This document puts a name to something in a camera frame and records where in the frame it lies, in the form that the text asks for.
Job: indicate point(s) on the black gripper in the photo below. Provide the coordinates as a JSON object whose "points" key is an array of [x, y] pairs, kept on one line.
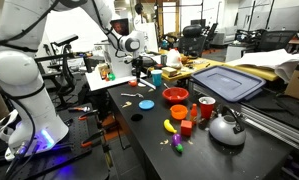
{"points": [[137, 64]]}

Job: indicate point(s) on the white compressible tube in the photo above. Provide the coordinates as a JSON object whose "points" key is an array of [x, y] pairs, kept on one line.
{"points": [[148, 84]]}

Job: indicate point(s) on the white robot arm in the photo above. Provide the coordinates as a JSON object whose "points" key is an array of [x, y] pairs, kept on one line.
{"points": [[21, 30]]}

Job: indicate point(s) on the teal plastic cup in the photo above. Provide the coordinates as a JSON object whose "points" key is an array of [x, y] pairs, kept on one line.
{"points": [[156, 77]]}

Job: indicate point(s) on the white round lid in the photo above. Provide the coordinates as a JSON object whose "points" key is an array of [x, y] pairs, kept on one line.
{"points": [[141, 85]]}

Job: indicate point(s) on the blue plate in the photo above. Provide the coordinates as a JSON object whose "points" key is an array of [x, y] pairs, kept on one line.
{"points": [[146, 104]]}

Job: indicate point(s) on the red bowl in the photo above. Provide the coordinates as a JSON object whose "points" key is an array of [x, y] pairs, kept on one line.
{"points": [[175, 94]]}

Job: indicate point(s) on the black office chair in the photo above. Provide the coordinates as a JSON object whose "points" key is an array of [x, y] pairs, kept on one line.
{"points": [[192, 42]]}

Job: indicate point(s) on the yellow toy banana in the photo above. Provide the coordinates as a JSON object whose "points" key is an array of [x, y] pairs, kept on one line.
{"points": [[169, 127]]}

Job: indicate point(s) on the orange toy bottle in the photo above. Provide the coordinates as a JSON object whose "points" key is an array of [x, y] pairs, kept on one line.
{"points": [[193, 114]]}

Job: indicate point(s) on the red cube block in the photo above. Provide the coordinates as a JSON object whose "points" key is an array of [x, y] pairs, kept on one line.
{"points": [[186, 127]]}

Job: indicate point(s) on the red plastic cup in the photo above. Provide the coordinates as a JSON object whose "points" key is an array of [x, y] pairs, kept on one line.
{"points": [[206, 106]]}

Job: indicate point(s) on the purple toy eggplant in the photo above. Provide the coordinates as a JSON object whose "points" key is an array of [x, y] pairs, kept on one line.
{"points": [[176, 142]]}

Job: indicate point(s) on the blue storage bin lid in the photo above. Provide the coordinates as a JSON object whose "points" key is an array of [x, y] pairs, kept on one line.
{"points": [[231, 84]]}

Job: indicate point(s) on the grey kettle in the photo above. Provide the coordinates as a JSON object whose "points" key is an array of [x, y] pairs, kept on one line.
{"points": [[228, 127]]}

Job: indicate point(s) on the orange handled wrench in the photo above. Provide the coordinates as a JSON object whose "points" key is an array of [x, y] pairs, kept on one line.
{"points": [[77, 109]]}

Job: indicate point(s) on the orange handled clamp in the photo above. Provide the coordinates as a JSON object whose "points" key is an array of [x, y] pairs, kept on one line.
{"points": [[93, 140]]}

